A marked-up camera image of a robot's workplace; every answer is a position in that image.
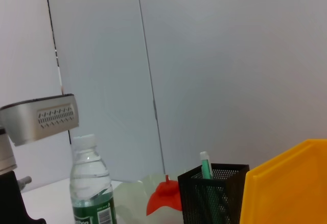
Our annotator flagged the green utility knife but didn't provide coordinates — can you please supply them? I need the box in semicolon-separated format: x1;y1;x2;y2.
199;152;214;180

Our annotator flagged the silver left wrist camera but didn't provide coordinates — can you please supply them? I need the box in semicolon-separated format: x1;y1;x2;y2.
0;93;80;147

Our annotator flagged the red-orange pumpkin toy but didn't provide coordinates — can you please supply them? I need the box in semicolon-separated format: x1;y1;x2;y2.
146;174;183;217

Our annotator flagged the clear green-label water bottle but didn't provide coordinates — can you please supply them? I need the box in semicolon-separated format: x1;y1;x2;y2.
69;134;118;224

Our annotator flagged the black mesh pen holder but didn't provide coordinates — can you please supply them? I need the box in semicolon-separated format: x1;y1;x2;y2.
177;163;250;224

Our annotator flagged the green glass fruit plate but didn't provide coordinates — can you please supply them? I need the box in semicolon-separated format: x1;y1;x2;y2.
112;172;185;224

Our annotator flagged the yellow plastic bin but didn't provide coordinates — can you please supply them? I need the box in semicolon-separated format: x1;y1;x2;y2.
239;139;327;224

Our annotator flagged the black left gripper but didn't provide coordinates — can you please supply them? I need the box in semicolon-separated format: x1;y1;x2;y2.
0;169;48;224

